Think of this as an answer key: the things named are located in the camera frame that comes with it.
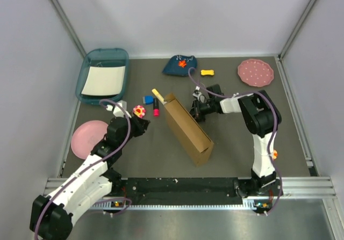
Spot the black pink highlighter marker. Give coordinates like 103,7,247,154
153,98,160,117

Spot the dark blue fish dish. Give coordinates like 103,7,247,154
162,55,198,76

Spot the teal plastic bin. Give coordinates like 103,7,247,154
75,48,129,105

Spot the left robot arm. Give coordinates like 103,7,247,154
30,115,150,239

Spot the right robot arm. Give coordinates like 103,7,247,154
190,84,282,197

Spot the pink flower charm left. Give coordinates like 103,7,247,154
133,105,146,118

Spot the aluminium frame profile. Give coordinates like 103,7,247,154
42,177,336,211

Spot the white paper sheet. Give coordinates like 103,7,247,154
81,66,125,96

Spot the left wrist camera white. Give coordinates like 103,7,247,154
106,100,132,118

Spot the pink dotted plate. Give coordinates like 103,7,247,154
237,59,274,88

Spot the orange yellow flower charm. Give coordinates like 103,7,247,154
273,150,278,159

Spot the yellow bone sponge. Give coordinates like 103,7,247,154
200,69,215,76

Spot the yellow pink marker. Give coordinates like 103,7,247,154
152,89,166,105

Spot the brown cardboard box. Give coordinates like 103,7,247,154
164,93,214,167

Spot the plain pink plate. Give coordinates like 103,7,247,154
70,120,108,160

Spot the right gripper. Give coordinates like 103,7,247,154
183,99,214,125

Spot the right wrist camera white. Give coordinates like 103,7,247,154
192,86,207,103

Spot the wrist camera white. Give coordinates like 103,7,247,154
192,86,207,103
106,100,132,118

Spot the blue small eraser block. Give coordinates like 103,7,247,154
142,96,154,105

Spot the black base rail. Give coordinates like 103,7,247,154
105,178,281,206

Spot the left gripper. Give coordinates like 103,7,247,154
119,111,151,148

